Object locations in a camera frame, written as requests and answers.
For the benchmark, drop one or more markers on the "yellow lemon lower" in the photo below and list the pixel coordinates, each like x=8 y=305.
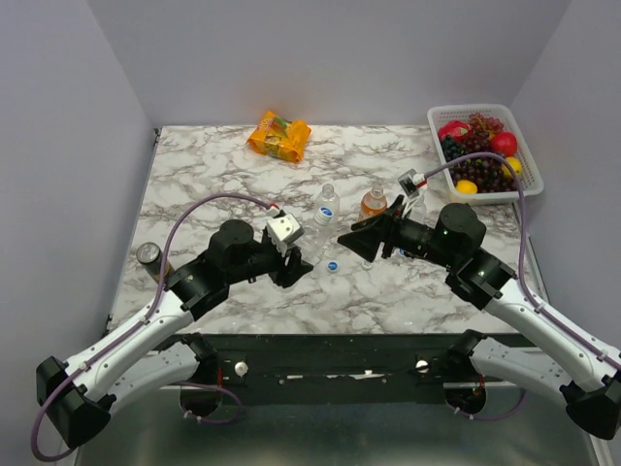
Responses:
x=466 y=187

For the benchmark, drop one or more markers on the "red apple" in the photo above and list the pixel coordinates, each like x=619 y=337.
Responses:
x=455 y=129

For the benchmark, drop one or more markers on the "blue grape bunch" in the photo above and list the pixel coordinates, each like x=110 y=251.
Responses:
x=453 y=149

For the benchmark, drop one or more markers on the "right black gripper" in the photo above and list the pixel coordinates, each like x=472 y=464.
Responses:
x=366 y=240

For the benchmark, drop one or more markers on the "black yellow drink can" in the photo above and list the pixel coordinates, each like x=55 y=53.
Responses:
x=150 y=257

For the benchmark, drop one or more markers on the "orange juice bottle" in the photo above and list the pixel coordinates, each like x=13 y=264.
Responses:
x=373 y=203

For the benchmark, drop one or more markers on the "clear bottle blue cap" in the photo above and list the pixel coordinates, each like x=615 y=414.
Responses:
x=320 y=225

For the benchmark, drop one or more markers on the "red round fruit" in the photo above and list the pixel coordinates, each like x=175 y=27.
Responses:
x=504 y=143

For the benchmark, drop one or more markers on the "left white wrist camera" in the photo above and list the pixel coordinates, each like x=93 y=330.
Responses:
x=284 y=231

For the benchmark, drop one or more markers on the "black base frame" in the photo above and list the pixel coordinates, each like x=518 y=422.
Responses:
x=265 y=370

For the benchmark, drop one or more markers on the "orange snack bag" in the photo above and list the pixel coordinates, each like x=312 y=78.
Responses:
x=279 y=137

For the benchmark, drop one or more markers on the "yellow lemon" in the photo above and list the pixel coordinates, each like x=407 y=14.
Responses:
x=466 y=187
x=511 y=167

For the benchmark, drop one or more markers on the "yellow lemon upper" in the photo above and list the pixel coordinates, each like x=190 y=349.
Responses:
x=511 y=167

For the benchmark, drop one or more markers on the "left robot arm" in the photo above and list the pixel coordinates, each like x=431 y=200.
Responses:
x=78 y=395

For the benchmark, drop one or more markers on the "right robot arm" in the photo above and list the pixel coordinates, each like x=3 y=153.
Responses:
x=579 y=370

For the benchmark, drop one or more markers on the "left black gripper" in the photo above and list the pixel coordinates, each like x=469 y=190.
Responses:
x=284 y=276

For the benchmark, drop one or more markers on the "white plastic basket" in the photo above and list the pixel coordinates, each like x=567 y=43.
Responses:
x=531 y=180

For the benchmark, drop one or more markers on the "dark red grape bunch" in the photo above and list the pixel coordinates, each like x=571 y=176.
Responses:
x=486 y=172

